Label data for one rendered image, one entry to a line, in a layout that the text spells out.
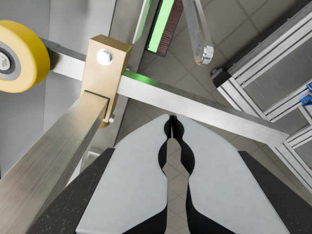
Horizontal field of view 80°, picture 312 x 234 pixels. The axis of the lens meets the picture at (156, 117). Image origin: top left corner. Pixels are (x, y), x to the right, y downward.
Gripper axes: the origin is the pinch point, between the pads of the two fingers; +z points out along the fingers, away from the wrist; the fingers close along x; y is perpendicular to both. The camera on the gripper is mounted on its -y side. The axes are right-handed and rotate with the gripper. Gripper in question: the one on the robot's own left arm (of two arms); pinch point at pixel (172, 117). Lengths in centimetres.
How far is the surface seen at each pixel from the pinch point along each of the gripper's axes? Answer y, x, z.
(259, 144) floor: 80, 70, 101
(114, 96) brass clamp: 4.9, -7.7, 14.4
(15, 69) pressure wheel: 0.0, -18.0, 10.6
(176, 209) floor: 159, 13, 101
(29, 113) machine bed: 18, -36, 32
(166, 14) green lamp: -5.2, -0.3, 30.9
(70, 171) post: 7.3, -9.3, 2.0
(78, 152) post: 6.3, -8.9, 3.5
